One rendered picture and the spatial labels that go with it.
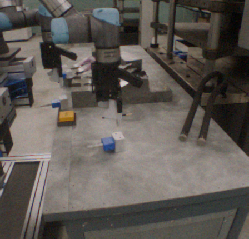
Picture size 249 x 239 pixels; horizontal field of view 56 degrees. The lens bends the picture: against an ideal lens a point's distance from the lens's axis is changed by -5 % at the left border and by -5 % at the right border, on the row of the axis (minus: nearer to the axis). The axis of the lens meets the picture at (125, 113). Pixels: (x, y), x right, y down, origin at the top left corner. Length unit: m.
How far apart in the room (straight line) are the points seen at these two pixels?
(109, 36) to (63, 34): 0.13
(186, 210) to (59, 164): 0.44
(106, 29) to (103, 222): 0.56
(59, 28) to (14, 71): 0.74
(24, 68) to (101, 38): 0.75
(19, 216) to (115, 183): 0.88
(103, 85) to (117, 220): 0.41
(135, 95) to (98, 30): 0.58
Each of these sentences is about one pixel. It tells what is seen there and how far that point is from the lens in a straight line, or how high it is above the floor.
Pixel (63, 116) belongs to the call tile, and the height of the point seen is 0.84.
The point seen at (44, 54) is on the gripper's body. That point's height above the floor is 1.07.
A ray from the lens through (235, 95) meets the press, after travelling 1.54.
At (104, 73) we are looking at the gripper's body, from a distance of 0.75.
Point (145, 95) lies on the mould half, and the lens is 1.22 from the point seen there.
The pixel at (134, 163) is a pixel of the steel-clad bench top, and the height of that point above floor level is 0.80.
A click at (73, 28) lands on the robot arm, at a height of 1.24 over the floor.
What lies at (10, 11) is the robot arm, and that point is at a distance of 1.13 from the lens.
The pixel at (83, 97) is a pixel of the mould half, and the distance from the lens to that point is 1.18.
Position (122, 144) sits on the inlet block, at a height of 0.83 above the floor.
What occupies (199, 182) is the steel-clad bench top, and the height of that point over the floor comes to 0.80.
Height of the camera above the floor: 1.33
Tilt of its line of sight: 28 degrees down
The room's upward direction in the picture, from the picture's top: straight up
